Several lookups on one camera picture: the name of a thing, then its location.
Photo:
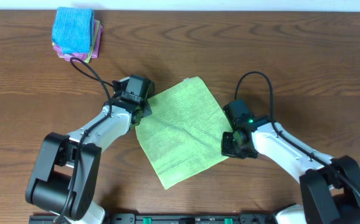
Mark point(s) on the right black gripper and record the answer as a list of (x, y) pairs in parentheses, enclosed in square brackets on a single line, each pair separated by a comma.
[(226, 150)]

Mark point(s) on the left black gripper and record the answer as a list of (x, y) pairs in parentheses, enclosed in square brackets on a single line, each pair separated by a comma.
[(147, 106)]

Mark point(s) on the green microfiber cloth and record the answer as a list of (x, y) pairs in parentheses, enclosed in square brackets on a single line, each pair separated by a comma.
[(182, 137)]

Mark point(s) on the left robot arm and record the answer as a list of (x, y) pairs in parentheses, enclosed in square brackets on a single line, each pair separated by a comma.
[(64, 177)]

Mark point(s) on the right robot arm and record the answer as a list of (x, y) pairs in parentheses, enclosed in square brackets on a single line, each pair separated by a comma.
[(330, 187)]

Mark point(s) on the pink folded cloth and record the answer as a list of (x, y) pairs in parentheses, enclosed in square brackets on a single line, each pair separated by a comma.
[(96, 43)]

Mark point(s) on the yellow-green folded cloth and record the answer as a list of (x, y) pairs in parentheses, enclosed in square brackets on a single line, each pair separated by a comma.
[(93, 43)]

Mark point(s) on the blue folded cloth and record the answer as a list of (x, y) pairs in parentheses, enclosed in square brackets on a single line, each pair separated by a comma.
[(73, 29)]

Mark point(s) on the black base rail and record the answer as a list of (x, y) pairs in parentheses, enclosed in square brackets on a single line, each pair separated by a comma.
[(243, 218)]

